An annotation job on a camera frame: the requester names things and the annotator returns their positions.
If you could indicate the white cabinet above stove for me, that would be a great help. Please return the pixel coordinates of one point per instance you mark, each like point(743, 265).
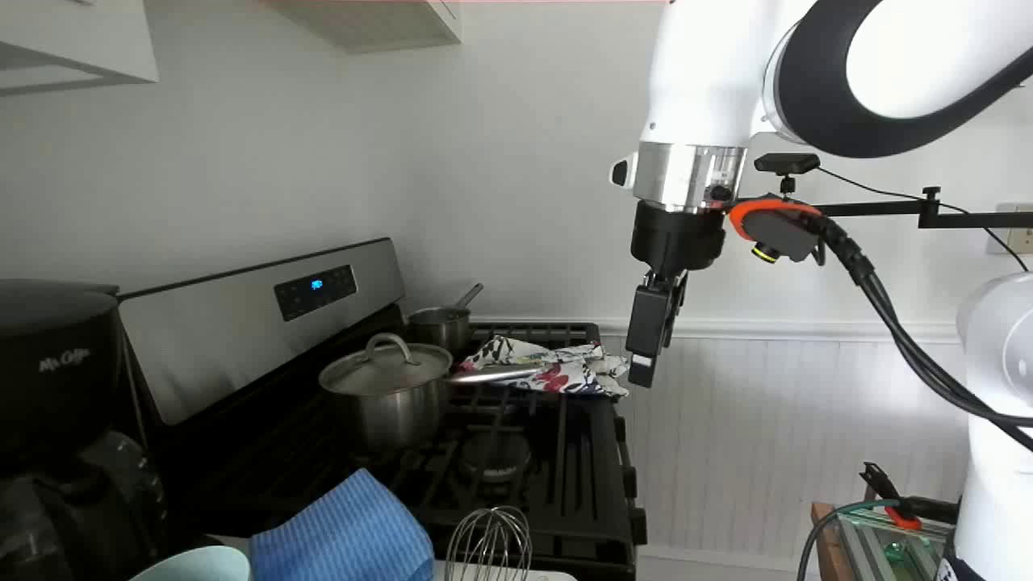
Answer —
point(376, 21)

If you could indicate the black camera on boom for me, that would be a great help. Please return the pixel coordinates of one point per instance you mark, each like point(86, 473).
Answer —
point(784, 163)

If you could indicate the white wall cabinet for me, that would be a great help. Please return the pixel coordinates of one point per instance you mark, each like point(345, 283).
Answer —
point(76, 35)

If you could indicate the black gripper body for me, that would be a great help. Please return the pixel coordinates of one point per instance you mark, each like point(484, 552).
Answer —
point(675, 236)

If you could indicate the pale teal bowl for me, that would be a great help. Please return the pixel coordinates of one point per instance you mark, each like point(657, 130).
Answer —
point(197, 566)

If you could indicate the white tray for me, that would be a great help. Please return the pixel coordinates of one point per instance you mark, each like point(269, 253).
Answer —
point(549, 571)

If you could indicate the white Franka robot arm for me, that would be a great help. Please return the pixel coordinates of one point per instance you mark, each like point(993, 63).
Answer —
point(697, 64)

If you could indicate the floral kitchen towel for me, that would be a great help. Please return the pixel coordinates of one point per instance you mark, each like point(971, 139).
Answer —
point(558, 368)

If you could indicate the black coffee maker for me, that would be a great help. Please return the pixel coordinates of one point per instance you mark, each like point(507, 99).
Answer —
point(53, 408)

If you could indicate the large steel pot with lid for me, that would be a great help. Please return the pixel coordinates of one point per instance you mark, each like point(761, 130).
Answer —
point(388, 398)

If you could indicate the wrist camera with orange mount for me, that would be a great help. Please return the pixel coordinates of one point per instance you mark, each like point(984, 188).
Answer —
point(774, 230)

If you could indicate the blue cloth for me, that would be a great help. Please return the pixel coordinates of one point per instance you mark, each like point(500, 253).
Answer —
point(344, 532)

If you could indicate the green glass board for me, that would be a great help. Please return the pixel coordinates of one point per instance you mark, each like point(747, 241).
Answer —
point(893, 544)

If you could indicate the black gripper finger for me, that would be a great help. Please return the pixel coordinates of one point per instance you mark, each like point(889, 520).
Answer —
point(680, 295)
point(647, 333)

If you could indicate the wooden side table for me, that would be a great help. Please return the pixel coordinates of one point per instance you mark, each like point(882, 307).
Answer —
point(830, 550)

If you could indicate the small steel saucepan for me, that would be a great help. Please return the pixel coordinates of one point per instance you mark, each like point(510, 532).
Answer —
point(441, 323)

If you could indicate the black steel gas stove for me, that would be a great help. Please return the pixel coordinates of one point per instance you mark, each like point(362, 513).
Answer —
point(535, 461)

